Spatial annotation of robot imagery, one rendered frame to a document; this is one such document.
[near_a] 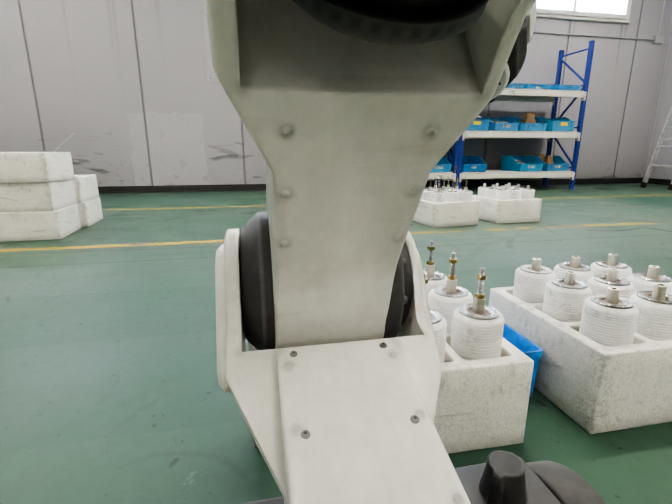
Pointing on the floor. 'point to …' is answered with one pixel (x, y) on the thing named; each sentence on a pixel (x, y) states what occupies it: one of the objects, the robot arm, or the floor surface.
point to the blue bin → (524, 349)
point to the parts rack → (528, 131)
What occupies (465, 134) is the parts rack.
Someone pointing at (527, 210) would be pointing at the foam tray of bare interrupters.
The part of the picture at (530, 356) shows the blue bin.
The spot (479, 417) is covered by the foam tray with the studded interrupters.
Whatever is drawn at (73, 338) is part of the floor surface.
